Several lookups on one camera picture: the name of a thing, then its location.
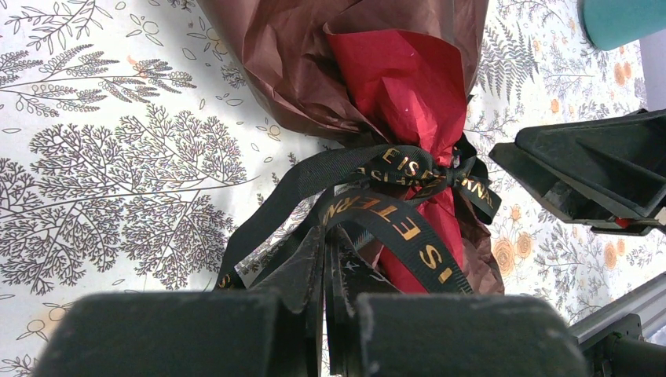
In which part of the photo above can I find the floral patterned table mat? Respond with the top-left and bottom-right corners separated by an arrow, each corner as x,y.
1,1 -> 665,376

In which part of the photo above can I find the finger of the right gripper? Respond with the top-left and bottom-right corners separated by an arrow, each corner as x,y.
489,109 -> 665,236

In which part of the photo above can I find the black gold-lettered ribbon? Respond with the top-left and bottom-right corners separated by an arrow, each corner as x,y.
216,145 -> 501,294

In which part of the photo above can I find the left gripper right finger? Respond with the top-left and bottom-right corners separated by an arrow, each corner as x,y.
326,228 -> 402,376

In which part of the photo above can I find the flower bouquet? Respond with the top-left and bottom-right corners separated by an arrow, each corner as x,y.
197,0 -> 506,295

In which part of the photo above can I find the teal cylindrical vase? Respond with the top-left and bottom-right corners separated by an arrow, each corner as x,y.
580,0 -> 665,51

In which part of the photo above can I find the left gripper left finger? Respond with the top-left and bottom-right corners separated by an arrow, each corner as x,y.
251,225 -> 325,376

